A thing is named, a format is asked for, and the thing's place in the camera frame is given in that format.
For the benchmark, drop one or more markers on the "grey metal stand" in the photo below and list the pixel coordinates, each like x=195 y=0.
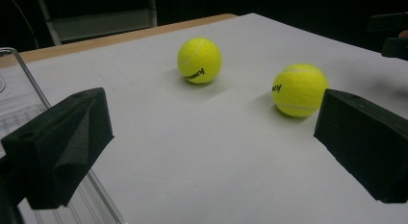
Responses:
x=102 y=20

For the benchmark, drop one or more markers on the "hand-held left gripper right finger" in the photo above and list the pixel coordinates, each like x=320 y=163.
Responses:
x=369 y=137

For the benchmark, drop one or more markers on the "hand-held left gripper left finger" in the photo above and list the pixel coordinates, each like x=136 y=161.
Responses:
x=54 y=144

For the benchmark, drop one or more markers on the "yellow tennis ball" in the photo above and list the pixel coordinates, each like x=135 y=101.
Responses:
x=299 y=90
x=199 y=60

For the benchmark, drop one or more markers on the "clear plastic container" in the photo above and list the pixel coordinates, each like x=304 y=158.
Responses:
x=19 y=102

